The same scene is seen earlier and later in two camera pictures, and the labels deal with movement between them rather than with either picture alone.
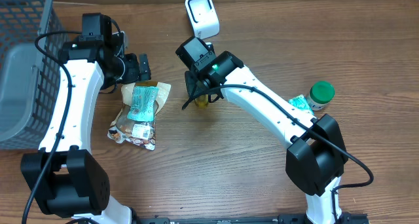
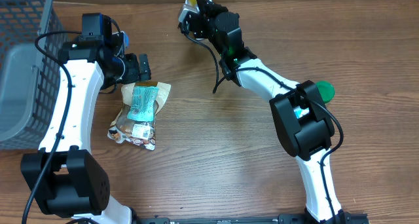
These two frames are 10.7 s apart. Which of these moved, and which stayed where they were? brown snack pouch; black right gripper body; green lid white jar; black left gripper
Moved: black right gripper body
Stayed: black left gripper; green lid white jar; brown snack pouch
